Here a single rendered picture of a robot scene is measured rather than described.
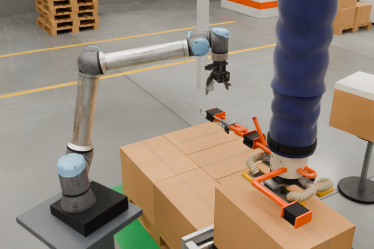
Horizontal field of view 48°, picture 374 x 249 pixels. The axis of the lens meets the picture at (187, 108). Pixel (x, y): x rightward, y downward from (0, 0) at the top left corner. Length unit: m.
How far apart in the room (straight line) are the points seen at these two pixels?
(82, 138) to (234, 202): 0.90
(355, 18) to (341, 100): 6.00
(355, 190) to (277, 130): 2.31
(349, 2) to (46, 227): 7.90
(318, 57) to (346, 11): 7.55
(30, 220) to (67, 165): 0.41
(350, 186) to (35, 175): 2.94
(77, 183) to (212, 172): 1.18
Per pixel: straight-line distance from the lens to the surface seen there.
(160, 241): 3.32
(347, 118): 3.74
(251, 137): 2.23
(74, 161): 2.35
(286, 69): 1.79
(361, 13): 9.70
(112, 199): 2.46
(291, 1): 1.73
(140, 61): 2.12
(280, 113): 1.88
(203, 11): 5.74
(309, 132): 1.93
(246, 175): 2.14
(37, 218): 2.57
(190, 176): 3.13
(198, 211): 2.81
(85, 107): 2.35
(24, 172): 4.45
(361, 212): 3.95
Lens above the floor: 2.30
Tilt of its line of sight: 25 degrees down
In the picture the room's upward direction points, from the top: straight up
